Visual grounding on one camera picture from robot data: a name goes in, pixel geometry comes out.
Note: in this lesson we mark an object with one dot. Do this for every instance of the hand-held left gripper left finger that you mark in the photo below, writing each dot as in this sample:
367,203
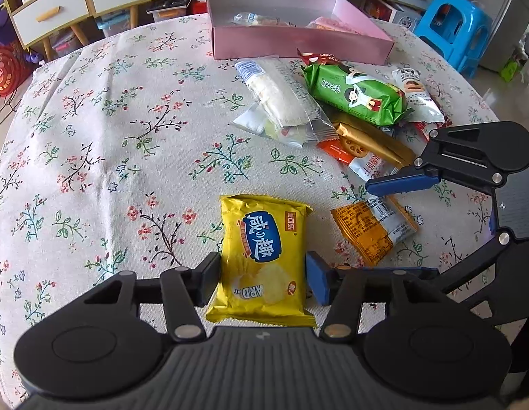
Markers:
209,277

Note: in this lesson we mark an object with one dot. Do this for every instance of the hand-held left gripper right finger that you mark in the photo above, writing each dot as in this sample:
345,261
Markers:
317,277

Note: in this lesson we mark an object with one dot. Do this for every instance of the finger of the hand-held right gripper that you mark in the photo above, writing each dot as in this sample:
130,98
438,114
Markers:
401,271
401,184

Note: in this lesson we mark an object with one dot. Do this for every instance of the yellow chip packet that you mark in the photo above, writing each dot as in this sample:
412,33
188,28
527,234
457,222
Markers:
260,239

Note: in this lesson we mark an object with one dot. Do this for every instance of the white cookie packet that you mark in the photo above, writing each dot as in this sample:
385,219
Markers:
418,98

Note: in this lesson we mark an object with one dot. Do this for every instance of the green snack packet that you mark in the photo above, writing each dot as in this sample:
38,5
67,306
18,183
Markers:
354,94

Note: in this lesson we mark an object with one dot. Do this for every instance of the clear bread packet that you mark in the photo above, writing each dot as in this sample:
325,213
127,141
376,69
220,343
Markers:
277,94

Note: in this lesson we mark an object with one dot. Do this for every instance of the pink cardboard box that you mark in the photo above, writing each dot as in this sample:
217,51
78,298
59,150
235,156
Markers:
290,45

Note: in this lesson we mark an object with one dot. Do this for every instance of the white packet red print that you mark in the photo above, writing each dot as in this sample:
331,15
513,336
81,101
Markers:
371,166

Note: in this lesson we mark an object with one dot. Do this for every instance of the gold snack packet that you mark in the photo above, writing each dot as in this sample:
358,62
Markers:
375,143

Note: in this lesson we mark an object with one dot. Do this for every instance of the orange snack packet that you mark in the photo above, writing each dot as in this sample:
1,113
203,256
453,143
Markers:
360,230

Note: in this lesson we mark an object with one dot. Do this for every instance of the orange-red cracker packet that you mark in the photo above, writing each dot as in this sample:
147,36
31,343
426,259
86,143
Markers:
339,149

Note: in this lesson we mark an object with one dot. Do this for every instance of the pale yellow packet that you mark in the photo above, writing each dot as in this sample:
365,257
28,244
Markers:
285,136

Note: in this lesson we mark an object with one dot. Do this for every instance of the green bag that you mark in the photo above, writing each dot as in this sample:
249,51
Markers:
512,69

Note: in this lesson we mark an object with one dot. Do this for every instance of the floral tablecloth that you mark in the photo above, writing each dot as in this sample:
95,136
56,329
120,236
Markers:
119,158

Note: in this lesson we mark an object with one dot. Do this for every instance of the small white packet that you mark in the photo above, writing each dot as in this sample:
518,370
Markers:
249,120

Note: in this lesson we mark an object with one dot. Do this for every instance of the white blue box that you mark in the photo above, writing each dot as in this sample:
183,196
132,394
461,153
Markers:
407,20

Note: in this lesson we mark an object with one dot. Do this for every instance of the pink snack packet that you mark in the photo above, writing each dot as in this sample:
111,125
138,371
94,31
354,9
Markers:
334,25

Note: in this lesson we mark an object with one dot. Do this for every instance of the red printed box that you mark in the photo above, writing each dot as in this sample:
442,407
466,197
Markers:
381,7

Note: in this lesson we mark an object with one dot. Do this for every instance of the blue plastic stool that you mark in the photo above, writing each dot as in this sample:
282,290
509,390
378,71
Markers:
456,13

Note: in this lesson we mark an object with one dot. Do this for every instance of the grey refrigerator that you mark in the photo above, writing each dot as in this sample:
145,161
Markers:
503,13

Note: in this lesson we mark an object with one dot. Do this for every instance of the clear snack packet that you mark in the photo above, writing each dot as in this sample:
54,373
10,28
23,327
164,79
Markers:
255,19

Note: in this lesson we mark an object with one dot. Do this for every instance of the clear bin blue lid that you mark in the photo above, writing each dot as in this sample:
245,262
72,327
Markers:
115,25

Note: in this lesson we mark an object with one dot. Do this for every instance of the clear bin black lid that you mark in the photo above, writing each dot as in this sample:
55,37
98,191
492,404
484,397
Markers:
167,9

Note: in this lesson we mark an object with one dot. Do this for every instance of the small clear storage bin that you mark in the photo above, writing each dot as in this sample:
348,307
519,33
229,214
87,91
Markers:
67,43

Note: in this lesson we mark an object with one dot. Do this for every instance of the red printed bag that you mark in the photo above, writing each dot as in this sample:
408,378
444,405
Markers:
8,68

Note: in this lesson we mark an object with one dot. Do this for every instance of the purple bag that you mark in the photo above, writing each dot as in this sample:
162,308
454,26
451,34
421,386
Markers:
0,17

